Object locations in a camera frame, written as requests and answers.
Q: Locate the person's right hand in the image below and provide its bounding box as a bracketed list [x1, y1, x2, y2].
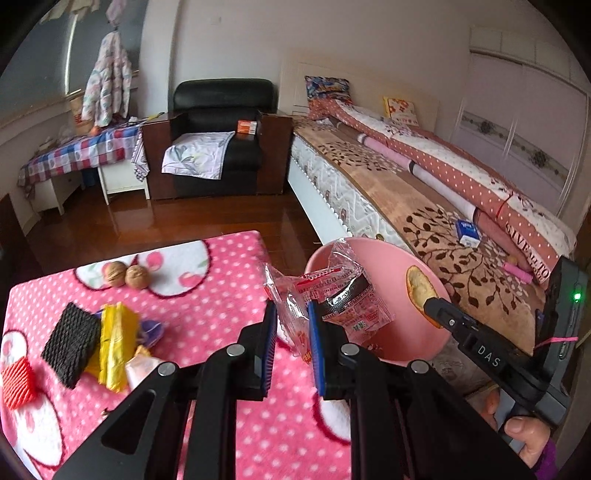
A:
[480, 388, 555, 477]

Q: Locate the white wardrobe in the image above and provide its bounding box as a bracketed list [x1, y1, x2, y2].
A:
[450, 27, 591, 232]

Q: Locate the white orange wrapper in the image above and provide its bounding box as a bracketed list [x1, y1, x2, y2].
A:
[124, 345, 163, 391]

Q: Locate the colourful cartoon pillow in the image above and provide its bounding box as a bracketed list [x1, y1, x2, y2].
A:
[304, 75, 353, 101]

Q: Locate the hanging patterned jacket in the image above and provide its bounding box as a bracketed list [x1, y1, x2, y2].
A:
[82, 31, 134, 128]

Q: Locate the yellow white pillow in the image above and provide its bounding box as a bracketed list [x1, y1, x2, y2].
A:
[382, 96, 421, 128]

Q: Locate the bed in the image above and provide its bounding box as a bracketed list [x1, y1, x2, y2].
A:
[277, 60, 578, 370]

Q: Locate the white table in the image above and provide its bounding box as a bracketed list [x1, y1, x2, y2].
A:
[33, 161, 151, 216]

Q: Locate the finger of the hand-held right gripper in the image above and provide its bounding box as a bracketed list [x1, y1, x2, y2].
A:
[424, 298, 514, 380]

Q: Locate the yellow foam net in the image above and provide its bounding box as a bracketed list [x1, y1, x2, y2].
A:
[85, 303, 141, 393]

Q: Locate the woven basket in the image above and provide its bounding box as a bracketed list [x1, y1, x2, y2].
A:
[68, 93, 96, 136]

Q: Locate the black foam net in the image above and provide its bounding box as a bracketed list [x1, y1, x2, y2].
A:
[41, 302, 102, 390]

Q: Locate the floral cloth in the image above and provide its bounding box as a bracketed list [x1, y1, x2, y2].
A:
[160, 131, 236, 180]

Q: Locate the small pink tube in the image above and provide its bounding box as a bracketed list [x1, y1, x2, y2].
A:
[504, 262, 534, 282]

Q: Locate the blue white box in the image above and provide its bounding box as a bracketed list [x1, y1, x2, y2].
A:
[454, 219, 481, 248]

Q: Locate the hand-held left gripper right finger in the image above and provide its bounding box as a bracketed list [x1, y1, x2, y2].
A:
[307, 300, 539, 480]

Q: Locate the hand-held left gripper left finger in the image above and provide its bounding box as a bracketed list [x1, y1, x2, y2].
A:
[52, 300, 279, 480]

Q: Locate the pink polka dot quilt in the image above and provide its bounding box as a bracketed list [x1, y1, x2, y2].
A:
[308, 99, 578, 284]

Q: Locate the pink plastic bowl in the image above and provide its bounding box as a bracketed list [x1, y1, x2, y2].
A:
[305, 237, 455, 363]

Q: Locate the pink polka dot blanket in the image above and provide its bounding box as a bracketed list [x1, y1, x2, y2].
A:
[0, 230, 356, 480]

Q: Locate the plaid covered side table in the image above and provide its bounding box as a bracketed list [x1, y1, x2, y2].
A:
[17, 121, 151, 186]

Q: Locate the walnut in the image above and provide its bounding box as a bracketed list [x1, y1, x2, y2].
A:
[102, 261, 127, 288]
[126, 264, 151, 291]

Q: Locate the purple wrapper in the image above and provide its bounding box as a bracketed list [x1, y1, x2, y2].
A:
[98, 313, 165, 348]

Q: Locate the bread piece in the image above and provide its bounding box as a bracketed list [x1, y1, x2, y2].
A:
[405, 265, 439, 319]

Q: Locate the window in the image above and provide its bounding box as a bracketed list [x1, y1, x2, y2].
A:
[0, 0, 149, 116]

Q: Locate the brown leaf pattern blanket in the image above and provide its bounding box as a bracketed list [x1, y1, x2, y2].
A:
[292, 115, 550, 356]

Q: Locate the clear red printed snack wrapper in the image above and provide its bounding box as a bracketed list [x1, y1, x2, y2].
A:
[262, 237, 396, 363]

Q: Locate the red foam net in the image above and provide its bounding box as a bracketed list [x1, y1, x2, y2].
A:
[0, 360, 38, 411]

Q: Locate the black armchair with wooden arms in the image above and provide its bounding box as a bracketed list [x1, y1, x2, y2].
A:
[141, 79, 294, 200]

